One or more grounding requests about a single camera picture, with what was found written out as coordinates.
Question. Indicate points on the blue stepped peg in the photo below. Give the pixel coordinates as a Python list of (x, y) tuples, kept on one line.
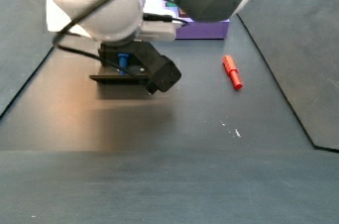
[(122, 62)]

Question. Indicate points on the purple base block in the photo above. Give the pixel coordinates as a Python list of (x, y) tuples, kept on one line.
[(188, 30)]

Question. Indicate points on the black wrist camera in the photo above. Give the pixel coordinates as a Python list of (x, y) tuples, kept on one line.
[(161, 70)]

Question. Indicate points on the red stepped peg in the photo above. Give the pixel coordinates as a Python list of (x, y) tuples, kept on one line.
[(232, 72)]

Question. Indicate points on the green block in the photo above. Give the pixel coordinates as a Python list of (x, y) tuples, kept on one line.
[(169, 3)]

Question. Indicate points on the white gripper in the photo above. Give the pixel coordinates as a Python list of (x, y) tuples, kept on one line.
[(153, 30)]

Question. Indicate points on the brown slotted post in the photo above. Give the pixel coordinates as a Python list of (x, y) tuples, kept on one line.
[(183, 14)]

